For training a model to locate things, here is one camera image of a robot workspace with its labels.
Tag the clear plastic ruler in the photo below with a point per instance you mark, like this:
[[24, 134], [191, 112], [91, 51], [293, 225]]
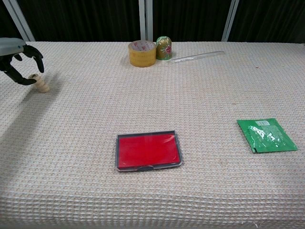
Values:
[[197, 56]]

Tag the yellow packing tape roll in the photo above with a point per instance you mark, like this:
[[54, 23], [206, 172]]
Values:
[[142, 58]]

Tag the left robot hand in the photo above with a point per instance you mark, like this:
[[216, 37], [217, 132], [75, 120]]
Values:
[[9, 46]]

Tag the wooden chess piece red mark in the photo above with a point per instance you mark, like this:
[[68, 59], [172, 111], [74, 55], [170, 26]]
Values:
[[43, 86], [41, 83]]

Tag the green foil sachet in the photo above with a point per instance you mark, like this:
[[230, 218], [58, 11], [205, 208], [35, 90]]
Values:
[[269, 136]]

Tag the red ink pad case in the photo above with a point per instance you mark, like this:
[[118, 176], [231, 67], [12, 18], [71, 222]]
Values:
[[147, 150]]

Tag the beige waffle tablecloth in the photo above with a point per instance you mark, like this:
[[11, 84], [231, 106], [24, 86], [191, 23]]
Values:
[[152, 190]]

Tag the wooden chess piece black mark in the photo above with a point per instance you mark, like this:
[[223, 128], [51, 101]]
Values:
[[33, 76], [44, 90], [39, 80]]

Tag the grey partition frame post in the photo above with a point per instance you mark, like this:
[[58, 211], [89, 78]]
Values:
[[19, 20], [145, 21], [230, 21]]

